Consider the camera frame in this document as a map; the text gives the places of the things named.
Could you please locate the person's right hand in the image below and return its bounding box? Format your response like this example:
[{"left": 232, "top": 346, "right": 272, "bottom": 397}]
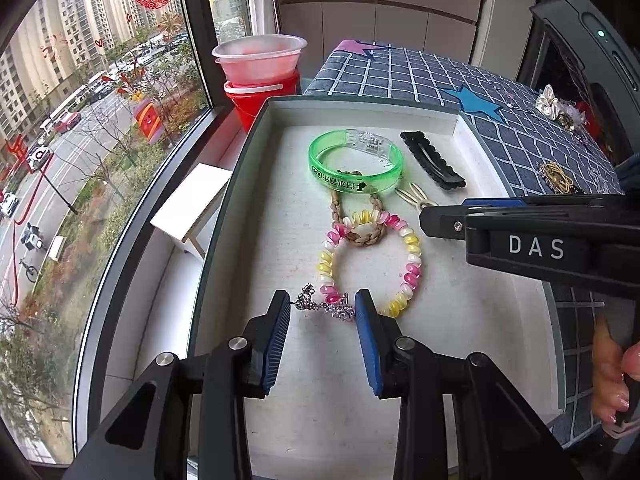
[{"left": 592, "top": 317, "right": 640, "bottom": 425}]

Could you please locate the red plastic bucket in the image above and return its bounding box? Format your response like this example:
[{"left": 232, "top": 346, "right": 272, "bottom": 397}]
[{"left": 223, "top": 72, "right": 301, "bottom": 133}]

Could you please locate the small silver chain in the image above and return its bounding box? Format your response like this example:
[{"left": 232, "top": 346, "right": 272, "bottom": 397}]
[{"left": 290, "top": 284, "right": 357, "bottom": 323}]

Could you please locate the beige counter cabinet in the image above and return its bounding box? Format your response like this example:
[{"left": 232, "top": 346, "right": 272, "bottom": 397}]
[{"left": 272, "top": 0, "right": 488, "bottom": 68}]

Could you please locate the blue checked tablecloth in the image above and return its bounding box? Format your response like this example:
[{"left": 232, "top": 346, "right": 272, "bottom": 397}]
[{"left": 304, "top": 40, "right": 640, "bottom": 448}]

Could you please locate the cream scrunchie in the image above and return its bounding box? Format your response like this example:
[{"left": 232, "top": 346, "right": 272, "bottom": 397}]
[{"left": 535, "top": 85, "right": 561, "bottom": 118}]

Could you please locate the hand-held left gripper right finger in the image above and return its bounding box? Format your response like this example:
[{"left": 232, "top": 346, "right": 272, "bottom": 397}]
[{"left": 354, "top": 289, "right": 583, "bottom": 480}]

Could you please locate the pink yellow spiral bracelet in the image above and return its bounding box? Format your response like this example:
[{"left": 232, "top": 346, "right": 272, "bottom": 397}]
[{"left": 316, "top": 210, "right": 423, "bottom": 320}]

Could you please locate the large black hair clip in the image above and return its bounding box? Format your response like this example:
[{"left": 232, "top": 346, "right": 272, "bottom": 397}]
[{"left": 400, "top": 131, "right": 467, "bottom": 191}]

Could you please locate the yellow hair tie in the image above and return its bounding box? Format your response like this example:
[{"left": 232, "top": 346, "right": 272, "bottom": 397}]
[{"left": 539, "top": 161, "right": 576, "bottom": 193}]

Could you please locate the brown braided bracelet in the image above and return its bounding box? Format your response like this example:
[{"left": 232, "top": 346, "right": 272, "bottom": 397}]
[{"left": 330, "top": 170, "right": 388, "bottom": 250}]

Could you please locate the pile of hair accessories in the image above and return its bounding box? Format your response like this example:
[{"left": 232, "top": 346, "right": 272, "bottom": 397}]
[{"left": 552, "top": 100, "right": 608, "bottom": 146}]

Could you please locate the small white table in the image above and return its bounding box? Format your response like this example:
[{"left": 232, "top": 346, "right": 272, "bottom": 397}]
[{"left": 150, "top": 162, "right": 233, "bottom": 260}]

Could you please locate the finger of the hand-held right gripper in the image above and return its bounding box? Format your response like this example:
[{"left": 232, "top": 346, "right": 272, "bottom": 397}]
[
  {"left": 419, "top": 204, "right": 640, "bottom": 307},
  {"left": 461, "top": 193, "right": 626, "bottom": 209}
]

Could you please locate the green translucent bracelet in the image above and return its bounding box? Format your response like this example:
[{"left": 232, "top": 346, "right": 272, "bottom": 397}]
[{"left": 307, "top": 129, "right": 405, "bottom": 195}]

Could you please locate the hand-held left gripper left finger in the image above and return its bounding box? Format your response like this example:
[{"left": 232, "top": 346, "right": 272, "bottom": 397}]
[{"left": 62, "top": 289, "right": 292, "bottom": 480}]

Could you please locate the colourful window sticker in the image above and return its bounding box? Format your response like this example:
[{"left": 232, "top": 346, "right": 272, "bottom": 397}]
[{"left": 132, "top": 99, "right": 166, "bottom": 146}]

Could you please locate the translucent pink basin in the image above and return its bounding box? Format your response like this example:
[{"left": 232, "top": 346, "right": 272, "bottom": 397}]
[{"left": 211, "top": 34, "right": 308, "bottom": 86}]

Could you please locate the dark green box white lining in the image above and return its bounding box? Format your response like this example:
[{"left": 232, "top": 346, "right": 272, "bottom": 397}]
[{"left": 186, "top": 96, "right": 568, "bottom": 480}]

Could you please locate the beige rabbit hair clip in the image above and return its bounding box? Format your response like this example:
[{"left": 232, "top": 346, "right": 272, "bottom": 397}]
[{"left": 395, "top": 182, "right": 441, "bottom": 211}]

